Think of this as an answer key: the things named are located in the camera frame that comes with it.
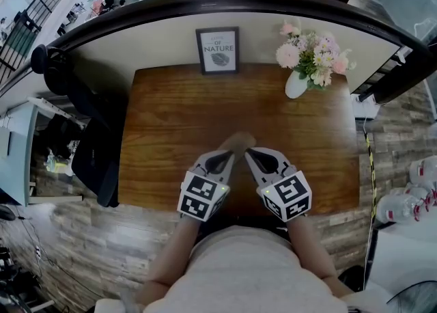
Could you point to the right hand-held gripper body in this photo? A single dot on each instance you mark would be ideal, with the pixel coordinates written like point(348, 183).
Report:
point(286, 192)

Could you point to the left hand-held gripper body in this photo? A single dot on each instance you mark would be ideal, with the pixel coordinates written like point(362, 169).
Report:
point(201, 192)

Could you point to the tan cylindrical item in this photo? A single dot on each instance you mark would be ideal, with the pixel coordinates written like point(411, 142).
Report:
point(239, 140)

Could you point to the person's right forearm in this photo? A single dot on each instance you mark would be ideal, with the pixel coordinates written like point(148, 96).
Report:
point(310, 250)

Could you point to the person's left forearm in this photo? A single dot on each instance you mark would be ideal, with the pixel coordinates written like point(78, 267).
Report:
point(177, 250)

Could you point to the brown wooden table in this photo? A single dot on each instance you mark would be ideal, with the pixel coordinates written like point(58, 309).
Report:
point(191, 117)

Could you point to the person's grey shirt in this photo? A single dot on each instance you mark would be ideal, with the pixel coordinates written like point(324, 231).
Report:
point(246, 270)

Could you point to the white vase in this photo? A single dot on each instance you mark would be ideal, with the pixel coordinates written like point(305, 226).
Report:
point(294, 86)

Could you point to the black office chair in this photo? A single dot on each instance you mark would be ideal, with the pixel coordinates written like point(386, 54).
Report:
point(95, 158)

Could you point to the clear water bottle red label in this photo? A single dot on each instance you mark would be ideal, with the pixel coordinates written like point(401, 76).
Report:
point(399, 206)
point(425, 169)

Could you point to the pink and white flower bouquet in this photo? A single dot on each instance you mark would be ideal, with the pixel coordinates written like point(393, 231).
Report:
point(312, 55)

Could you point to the black framed leaf picture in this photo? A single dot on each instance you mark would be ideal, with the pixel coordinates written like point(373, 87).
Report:
point(218, 50)

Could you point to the black framed cream partition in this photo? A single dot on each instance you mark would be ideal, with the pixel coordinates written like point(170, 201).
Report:
point(136, 48)

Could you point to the grey fan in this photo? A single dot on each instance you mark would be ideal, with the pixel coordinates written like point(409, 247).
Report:
point(414, 298)

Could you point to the white desk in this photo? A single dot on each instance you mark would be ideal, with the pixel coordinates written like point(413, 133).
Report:
point(17, 140)

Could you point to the black headphones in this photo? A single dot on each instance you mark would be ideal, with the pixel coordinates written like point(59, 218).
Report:
point(51, 65)

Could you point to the black metal railing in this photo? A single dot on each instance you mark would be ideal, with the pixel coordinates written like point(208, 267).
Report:
point(37, 0)

